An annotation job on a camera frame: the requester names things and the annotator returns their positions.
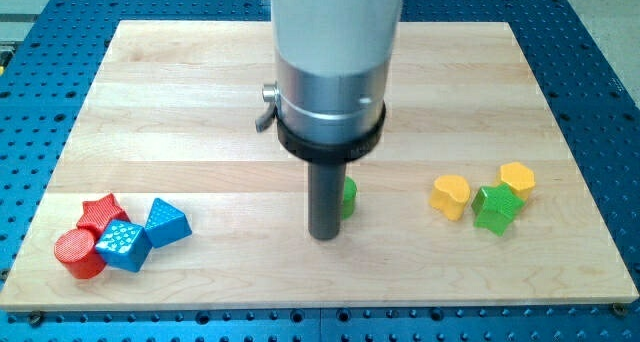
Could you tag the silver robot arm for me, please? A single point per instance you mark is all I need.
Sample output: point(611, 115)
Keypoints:
point(332, 60)

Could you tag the yellow heart block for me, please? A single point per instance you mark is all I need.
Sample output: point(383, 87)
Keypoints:
point(450, 195)

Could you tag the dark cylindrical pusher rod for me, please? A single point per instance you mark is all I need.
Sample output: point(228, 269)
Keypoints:
point(325, 195)

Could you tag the green cylinder block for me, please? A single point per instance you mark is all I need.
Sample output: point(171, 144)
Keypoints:
point(349, 198)

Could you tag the wooden board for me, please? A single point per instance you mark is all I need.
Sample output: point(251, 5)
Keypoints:
point(171, 115)

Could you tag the blue triangle block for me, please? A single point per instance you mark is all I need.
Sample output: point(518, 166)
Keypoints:
point(166, 224)

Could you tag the green star block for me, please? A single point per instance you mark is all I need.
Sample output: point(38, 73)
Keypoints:
point(495, 208)

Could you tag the yellow hexagon block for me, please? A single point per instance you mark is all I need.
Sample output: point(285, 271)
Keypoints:
point(518, 177)

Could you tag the blue cube block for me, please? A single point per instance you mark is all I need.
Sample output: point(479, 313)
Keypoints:
point(124, 245)

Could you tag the red star block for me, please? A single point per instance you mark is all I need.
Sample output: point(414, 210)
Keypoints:
point(98, 214)

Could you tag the red cylinder block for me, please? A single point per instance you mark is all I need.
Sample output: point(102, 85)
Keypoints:
point(75, 250)

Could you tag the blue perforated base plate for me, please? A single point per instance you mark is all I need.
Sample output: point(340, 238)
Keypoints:
point(51, 72)

